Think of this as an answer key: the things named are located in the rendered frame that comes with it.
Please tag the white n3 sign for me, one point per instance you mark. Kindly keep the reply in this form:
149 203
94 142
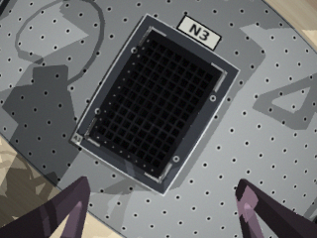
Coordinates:
199 32

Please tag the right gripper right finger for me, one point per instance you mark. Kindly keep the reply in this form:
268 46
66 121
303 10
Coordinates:
284 222

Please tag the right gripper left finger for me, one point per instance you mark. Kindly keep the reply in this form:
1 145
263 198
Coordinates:
43 221

